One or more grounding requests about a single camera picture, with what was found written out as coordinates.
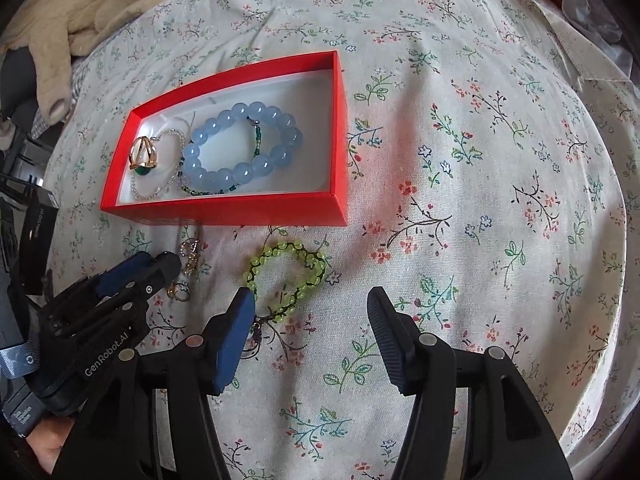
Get clear crystal bead bracelet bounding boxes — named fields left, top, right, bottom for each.
left=130, top=119, right=196, bottom=202

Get green bead bracelet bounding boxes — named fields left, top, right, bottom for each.
left=241, top=240, right=330, bottom=361

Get gold green stone ring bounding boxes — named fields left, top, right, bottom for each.
left=127, top=135, right=162, bottom=178

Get light blue bead bracelet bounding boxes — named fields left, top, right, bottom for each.
left=181, top=101, right=305, bottom=192

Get dark seed bead bracelet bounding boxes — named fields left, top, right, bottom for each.
left=177, top=118, right=265, bottom=198

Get person's left hand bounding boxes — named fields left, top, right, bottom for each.
left=26, top=417, right=74, bottom=474

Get small gold rings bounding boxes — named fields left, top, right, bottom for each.
left=166, top=278, right=193, bottom=304

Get red Ace box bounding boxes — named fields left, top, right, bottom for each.
left=101, top=51, right=347, bottom=226

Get beige fleece jacket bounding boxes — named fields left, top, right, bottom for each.
left=1, top=0, right=166, bottom=125

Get floral bed sheet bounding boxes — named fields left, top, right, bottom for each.
left=44, top=16, right=639, bottom=479

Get clear plastic bag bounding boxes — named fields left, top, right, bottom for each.
left=561, top=0, right=623, bottom=44

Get gold chain charm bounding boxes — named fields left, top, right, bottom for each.
left=179, top=237, right=200, bottom=276

